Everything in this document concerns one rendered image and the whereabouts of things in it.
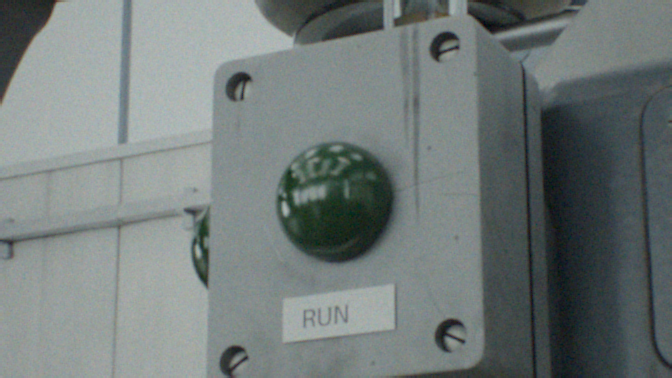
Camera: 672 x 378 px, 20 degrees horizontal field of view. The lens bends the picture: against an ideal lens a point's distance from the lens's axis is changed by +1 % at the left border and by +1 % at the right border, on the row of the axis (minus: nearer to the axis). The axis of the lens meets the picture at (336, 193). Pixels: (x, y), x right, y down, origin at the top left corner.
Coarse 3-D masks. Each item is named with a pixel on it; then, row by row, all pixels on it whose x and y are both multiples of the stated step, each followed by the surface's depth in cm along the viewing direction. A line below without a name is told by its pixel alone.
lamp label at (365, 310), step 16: (368, 288) 45; (384, 288) 44; (288, 304) 45; (304, 304) 45; (320, 304) 45; (336, 304) 45; (352, 304) 45; (368, 304) 44; (384, 304) 44; (288, 320) 45; (304, 320) 45; (320, 320) 45; (336, 320) 45; (352, 320) 45; (368, 320) 44; (384, 320) 44; (288, 336) 45; (304, 336) 45; (320, 336) 45
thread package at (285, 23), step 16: (256, 0) 93; (272, 0) 93; (288, 0) 93; (304, 0) 93; (320, 0) 93; (336, 0) 93; (512, 0) 93; (528, 0) 93; (544, 0) 93; (560, 0) 93; (272, 16) 95; (288, 16) 95; (304, 16) 95; (528, 16) 95; (288, 32) 96
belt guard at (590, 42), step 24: (600, 0) 64; (624, 0) 63; (648, 0) 62; (576, 24) 66; (600, 24) 64; (624, 24) 63; (648, 24) 62; (552, 48) 69; (576, 48) 66; (600, 48) 64; (624, 48) 62; (648, 48) 62; (552, 72) 69; (576, 72) 66
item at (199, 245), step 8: (208, 208) 49; (200, 216) 49; (208, 216) 48; (200, 224) 49; (208, 224) 48; (192, 232) 49; (200, 232) 48; (208, 232) 48; (192, 240) 49; (200, 240) 48; (208, 240) 48; (192, 248) 49; (200, 248) 48; (208, 248) 48; (192, 256) 49; (200, 256) 48; (208, 256) 48; (192, 264) 49; (200, 264) 48; (208, 264) 48; (200, 272) 48; (208, 272) 48; (200, 280) 49
